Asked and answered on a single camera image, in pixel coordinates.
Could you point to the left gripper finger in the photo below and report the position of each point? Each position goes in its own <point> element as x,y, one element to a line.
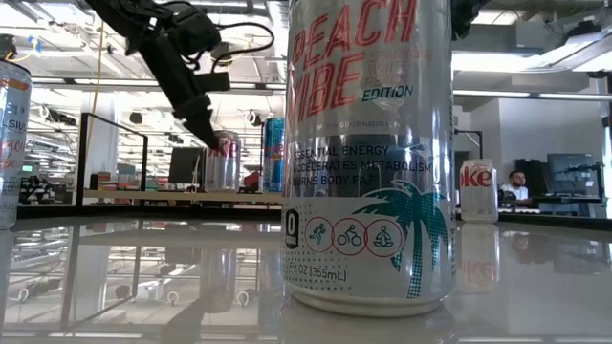
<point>198,117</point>

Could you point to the silver Diet Coke can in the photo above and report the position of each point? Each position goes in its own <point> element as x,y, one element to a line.
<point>225,167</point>
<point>478,196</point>

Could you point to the blue silver Red Bull can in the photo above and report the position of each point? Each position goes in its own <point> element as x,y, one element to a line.
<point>273,157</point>

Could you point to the silver Celsius Peach Vibe can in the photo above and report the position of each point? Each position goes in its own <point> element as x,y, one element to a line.
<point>14,143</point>
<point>368,167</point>

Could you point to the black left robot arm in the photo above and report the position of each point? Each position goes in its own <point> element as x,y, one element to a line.
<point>119,14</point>

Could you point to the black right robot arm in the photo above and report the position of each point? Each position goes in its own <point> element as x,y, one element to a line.
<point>461,16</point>

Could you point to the black computer monitor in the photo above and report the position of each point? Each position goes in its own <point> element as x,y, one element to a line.
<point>184,165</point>

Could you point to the linear ceiling light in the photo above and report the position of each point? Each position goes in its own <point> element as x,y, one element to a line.
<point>95,82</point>

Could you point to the wooden tray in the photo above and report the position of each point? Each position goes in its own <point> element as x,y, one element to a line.
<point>143,197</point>

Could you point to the person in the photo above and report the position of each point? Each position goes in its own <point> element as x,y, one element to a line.
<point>515,191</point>

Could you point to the dark desk monitor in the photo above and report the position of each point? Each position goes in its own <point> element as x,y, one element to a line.
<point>571,172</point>

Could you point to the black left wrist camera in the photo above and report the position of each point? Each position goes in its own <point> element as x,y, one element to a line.
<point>193,33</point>

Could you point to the black aluminium table frame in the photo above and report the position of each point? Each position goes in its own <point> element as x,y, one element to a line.
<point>82,157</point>

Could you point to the black background stand frame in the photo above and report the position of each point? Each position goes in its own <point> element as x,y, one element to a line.
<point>481,143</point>

